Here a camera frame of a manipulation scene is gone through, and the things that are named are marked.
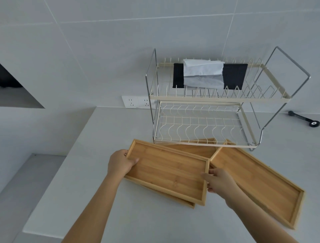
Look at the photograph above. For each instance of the person's right hand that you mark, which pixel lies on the person's right hand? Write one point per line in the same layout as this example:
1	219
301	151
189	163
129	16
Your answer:
222	182

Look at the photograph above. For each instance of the person's left hand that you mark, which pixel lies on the person's left hand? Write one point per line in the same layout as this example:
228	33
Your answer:
118	164

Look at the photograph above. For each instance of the person's left thumb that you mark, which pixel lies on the person's left thumb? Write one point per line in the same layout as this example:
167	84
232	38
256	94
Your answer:
133	163

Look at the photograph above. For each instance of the person's right thumb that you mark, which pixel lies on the person's right thumb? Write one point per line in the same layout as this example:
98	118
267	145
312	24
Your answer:
206	176

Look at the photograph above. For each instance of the bamboo wooden tray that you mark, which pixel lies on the bamboo wooden tray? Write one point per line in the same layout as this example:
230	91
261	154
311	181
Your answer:
175	199
167	170
195	149
260	185

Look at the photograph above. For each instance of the person's right forearm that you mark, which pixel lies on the person's right forearm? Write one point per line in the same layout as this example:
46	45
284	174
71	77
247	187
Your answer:
260	220

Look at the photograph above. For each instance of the person's left forearm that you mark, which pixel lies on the person's left forearm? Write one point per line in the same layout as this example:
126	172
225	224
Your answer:
92	212

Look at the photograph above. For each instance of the white tissue pack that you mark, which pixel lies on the white tissue pack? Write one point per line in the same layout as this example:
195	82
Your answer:
203	72

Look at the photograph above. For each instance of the black cloth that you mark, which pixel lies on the black cloth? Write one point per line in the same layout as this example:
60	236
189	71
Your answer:
235	76

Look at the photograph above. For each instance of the white wall power socket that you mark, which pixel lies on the white wall power socket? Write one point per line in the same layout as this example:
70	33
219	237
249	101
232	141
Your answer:
136	102

